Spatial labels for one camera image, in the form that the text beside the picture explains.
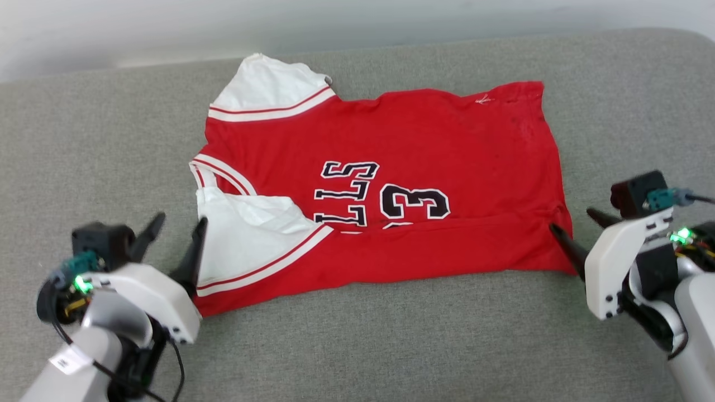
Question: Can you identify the red and white jersey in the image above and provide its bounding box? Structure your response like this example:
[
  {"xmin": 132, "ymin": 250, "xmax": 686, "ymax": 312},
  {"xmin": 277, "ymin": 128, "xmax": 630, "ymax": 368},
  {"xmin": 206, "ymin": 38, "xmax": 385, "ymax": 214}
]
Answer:
[{"xmin": 188, "ymin": 53, "xmax": 576, "ymax": 318}]

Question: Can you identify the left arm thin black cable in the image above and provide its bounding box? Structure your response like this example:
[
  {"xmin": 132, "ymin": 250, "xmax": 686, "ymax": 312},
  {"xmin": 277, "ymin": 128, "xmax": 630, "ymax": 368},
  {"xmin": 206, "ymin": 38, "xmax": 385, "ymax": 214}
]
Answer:
[{"xmin": 36, "ymin": 276, "xmax": 187, "ymax": 402}]

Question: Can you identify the grey fabric sofa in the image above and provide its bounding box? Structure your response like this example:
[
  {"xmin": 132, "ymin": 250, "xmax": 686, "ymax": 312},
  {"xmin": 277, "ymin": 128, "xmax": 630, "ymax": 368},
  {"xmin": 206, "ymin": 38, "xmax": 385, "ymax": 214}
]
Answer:
[{"xmin": 0, "ymin": 28, "xmax": 715, "ymax": 402}]

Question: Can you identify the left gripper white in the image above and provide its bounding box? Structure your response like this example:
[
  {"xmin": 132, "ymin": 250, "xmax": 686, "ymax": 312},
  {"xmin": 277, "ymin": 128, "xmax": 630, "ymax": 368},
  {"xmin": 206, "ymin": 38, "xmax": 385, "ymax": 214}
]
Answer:
[{"xmin": 92, "ymin": 212, "xmax": 209, "ymax": 344}]

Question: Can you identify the white label tag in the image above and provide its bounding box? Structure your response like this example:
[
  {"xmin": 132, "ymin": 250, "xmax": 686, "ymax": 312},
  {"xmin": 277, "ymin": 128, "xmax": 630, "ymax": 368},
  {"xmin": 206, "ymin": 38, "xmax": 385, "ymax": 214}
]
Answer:
[{"xmin": 49, "ymin": 345, "xmax": 93, "ymax": 376}]

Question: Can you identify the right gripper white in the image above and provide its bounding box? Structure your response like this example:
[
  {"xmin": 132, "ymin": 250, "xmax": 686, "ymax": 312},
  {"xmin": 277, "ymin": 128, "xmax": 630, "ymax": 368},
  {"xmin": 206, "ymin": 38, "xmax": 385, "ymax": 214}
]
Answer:
[{"xmin": 549, "ymin": 206, "xmax": 674, "ymax": 320}]

